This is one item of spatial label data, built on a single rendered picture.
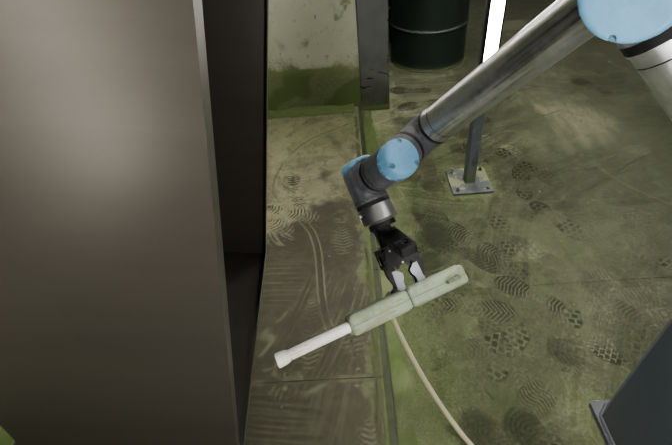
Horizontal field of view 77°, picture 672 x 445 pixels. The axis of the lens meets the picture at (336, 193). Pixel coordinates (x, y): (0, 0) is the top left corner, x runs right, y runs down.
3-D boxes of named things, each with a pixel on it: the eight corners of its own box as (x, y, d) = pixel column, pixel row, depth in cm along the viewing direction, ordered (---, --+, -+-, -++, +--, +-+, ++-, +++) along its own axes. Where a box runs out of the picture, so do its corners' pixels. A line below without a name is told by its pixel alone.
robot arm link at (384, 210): (395, 195, 105) (360, 209, 103) (403, 214, 105) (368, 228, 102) (384, 202, 114) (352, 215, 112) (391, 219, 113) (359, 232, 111)
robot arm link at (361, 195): (350, 157, 103) (332, 172, 111) (371, 205, 102) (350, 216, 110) (379, 149, 108) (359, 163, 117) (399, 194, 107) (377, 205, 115)
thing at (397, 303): (428, 268, 123) (466, 262, 101) (435, 283, 122) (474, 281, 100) (269, 341, 110) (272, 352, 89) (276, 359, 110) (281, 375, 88)
